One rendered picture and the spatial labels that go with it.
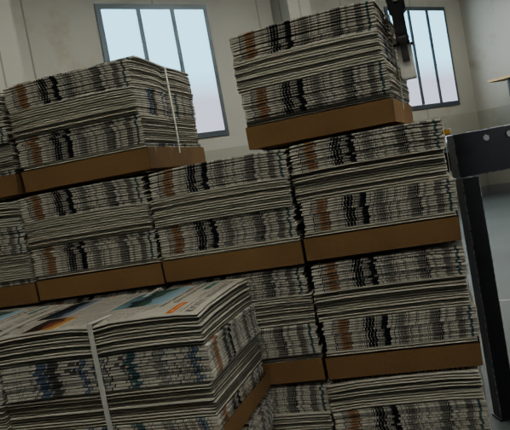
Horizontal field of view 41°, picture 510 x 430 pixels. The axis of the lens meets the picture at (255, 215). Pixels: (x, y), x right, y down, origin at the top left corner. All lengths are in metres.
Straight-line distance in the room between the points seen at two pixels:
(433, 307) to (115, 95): 0.74
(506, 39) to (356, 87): 8.05
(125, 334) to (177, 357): 0.09
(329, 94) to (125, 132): 0.41
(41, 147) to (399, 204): 0.73
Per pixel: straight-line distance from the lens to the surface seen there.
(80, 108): 1.44
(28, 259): 1.53
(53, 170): 1.47
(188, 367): 1.09
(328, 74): 1.30
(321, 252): 1.29
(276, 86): 1.32
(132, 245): 1.41
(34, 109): 1.49
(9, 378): 1.24
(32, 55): 5.88
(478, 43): 9.51
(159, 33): 6.42
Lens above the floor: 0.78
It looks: 3 degrees down
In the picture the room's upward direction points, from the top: 10 degrees counter-clockwise
